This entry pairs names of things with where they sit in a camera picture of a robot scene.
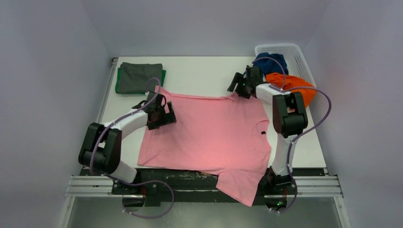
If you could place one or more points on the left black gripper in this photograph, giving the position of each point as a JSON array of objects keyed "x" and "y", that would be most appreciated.
[{"x": 168, "y": 118}]

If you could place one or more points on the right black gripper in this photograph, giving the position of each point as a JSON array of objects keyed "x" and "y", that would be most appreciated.
[{"x": 238, "y": 86}]

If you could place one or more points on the pink t shirt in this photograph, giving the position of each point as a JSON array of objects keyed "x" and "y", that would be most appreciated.
[{"x": 224, "y": 136}]

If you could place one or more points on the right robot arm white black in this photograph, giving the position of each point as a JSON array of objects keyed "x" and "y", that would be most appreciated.
[{"x": 289, "y": 118}]

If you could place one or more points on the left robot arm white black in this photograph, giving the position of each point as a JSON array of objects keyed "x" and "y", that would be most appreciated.
[{"x": 101, "y": 148}]

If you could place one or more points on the navy blue t shirt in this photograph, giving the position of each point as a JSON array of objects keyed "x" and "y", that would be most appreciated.
[{"x": 270, "y": 63}]

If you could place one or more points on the orange t shirt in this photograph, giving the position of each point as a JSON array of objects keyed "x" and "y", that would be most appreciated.
[{"x": 294, "y": 83}]

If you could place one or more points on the folded grey t shirt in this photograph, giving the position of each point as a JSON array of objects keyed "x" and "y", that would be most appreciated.
[{"x": 151, "y": 83}]

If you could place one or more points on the folded green t shirt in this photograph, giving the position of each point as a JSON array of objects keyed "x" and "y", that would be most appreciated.
[{"x": 163, "y": 77}]

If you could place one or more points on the white plastic basket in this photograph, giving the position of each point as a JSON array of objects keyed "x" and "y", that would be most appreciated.
[{"x": 294, "y": 58}]

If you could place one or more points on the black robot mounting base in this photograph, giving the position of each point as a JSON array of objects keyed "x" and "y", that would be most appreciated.
[{"x": 154, "y": 186}]

